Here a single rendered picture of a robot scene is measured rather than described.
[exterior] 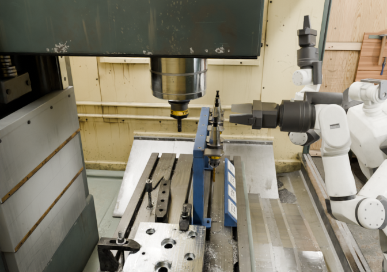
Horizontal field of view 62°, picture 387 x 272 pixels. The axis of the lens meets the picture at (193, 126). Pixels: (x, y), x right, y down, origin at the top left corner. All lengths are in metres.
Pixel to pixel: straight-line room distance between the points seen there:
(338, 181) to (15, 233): 0.88
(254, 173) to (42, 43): 1.41
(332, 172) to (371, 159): 0.33
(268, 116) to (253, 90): 1.09
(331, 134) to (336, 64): 2.81
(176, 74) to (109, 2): 0.22
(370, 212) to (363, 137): 0.35
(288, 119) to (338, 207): 0.26
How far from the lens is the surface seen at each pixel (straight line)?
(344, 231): 1.57
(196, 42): 0.75
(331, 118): 0.88
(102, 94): 2.10
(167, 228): 1.15
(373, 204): 0.94
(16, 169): 1.00
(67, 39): 0.83
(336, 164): 0.91
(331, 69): 3.67
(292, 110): 0.88
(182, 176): 1.60
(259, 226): 1.54
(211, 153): 1.12
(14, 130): 0.98
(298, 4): 1.91
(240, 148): 2.04
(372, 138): 1.19
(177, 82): 0.82
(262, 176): 1.93
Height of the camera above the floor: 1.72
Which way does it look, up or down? 22 degrees down
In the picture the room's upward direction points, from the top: straight up
